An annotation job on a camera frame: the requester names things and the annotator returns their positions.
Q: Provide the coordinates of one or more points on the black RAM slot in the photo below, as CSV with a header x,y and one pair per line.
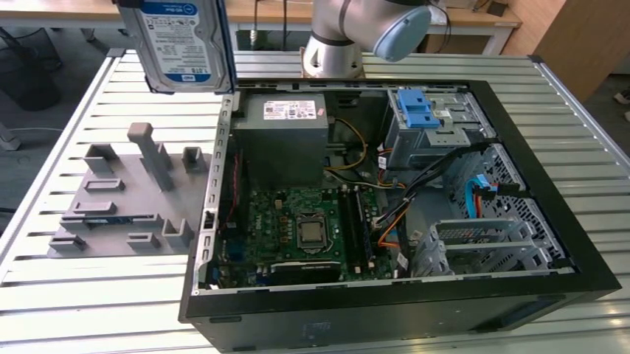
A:
x,y
368,228
349,228

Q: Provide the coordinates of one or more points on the grey parts rack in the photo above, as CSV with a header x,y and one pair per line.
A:
x,y
132,206

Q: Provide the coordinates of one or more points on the black PC case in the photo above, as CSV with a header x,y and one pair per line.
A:
x,y
393,317

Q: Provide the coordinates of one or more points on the blue drive latch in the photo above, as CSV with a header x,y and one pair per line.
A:
x,y
415,114

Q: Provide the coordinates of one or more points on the grey power supply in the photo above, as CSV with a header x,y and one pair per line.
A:
x,y
280,147

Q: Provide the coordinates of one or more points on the green motherboard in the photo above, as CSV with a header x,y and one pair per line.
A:
x,y
265,206

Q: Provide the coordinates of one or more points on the RAM stick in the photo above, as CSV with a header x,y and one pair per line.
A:
x,y
108,222

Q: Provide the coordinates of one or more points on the wooden cabinet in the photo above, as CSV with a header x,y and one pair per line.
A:
x,y
580,44

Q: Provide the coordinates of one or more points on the wooden desk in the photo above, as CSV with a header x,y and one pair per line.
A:
x,y
271,11

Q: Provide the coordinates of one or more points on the black graphics card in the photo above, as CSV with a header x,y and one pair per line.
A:
x,y
304,273

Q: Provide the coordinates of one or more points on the CPU socket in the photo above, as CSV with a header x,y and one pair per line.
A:
x,y
312,250

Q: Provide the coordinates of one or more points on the hard disk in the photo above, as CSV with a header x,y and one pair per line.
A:
x,y
172,44

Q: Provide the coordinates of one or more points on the grey stand foot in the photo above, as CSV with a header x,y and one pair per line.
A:
x,y
9,140

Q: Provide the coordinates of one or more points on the silver CPU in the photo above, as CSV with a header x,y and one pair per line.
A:
x,y
311,232

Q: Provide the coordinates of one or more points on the grey metal drive cage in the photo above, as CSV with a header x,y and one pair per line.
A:
x,y
408,147

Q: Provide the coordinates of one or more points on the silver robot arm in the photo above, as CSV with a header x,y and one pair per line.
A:
x,y
329,22

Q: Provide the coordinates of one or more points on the metal disk bay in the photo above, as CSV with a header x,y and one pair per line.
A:
x,y
472,246

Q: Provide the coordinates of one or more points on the black mesh bin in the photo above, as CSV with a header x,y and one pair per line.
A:
x,y
29,73

